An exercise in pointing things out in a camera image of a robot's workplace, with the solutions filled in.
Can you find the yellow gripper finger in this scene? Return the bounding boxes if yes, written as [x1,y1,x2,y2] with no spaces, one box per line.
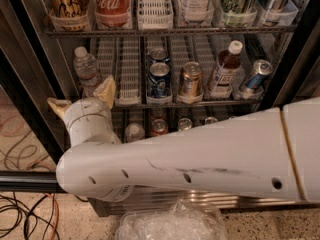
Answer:
[93,75,116,109]
[47,97,72,119]

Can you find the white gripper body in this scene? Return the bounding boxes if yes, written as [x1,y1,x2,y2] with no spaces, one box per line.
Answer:
[63,98,121,146]

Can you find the clear plastic water bottle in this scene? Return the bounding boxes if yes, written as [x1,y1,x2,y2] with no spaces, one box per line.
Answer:
[73,46,102,97]

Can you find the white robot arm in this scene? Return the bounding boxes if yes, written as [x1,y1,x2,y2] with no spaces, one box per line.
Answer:
[56,97,320,202]

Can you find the white empty shelf tray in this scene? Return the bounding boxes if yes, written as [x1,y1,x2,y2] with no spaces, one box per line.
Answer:
[115,37,141,106]

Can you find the glass fridge door left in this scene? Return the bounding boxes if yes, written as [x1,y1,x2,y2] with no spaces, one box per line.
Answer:
[0,50,64,193]

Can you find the green can bottom shelf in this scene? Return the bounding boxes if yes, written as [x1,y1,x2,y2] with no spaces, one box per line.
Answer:
[177,118,193,131]

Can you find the green can shelf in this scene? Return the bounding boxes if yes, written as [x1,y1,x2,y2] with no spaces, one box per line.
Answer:
[220,0,255,27]
[177,118,193,131]

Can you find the stainless steel fridge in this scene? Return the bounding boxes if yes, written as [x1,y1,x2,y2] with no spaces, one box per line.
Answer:
[1,0,319,216]

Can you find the blue can bottom shelf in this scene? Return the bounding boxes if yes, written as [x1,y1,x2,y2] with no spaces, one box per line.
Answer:
[204,117,219,125]

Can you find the brown tea bottle white cap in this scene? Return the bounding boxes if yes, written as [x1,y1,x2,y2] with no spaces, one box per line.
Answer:
[207,40,243,97]

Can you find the white labelled bottle top shelf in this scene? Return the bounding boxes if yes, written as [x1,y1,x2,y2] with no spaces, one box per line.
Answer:
[181,0,209,22]

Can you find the green can top shelf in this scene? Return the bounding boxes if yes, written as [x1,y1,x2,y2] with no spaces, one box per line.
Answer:
[220,0,255,27]

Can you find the blue soda can front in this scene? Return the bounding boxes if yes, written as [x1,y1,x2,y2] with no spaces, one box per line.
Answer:
[147,62,171,98]

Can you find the blue soda can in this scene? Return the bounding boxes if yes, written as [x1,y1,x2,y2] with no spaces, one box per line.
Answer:
[148,47,170,65]
[147,62,171,98]

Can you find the red Coca-Cola can bottom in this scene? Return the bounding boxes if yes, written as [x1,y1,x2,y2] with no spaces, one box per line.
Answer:
[151,119,168,137]

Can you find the red coca-cola can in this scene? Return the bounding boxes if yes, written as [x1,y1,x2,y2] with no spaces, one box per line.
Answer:
[151,119,168,137]
[96,0,130,27]

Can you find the blue soda can rear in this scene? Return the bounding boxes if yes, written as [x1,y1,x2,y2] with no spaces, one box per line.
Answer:
[148,47,170,65]

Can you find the red Coca-Cola can top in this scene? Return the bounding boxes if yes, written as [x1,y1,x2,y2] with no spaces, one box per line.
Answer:
[96,0,130,27]

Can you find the copper coloured can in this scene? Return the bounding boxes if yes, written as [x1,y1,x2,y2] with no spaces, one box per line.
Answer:
[178,61,203,98]

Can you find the white empty top tray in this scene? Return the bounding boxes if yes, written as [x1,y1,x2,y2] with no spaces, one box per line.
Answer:
[137,0,174,30]

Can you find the crumpled clear plastic bag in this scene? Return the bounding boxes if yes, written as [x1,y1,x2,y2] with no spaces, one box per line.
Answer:
[114,200,228,240]

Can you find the slim blue silver can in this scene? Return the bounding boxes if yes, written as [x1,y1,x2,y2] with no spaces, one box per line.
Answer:
[239,59,272,93]

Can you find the orange floor cable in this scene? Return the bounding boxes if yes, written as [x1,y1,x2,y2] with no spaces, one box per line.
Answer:
[43,192,61,240]

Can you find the black floor cables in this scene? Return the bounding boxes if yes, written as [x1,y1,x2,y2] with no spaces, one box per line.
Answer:
[0,192,89,240]

